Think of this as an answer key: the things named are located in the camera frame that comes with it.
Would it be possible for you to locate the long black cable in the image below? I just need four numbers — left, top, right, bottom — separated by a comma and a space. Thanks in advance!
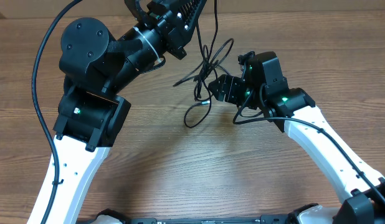
172, 0, 235, 129

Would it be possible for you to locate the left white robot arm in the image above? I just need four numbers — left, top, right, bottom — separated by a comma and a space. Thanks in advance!
28, 0, 205, 223

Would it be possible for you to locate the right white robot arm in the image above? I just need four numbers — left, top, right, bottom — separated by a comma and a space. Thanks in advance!
209, 52, 385, 223

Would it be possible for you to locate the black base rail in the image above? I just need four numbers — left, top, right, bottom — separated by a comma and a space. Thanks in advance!
127, 215, 288, 224

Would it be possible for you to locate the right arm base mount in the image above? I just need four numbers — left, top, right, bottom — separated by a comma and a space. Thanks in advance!
286, 203, 339, 224

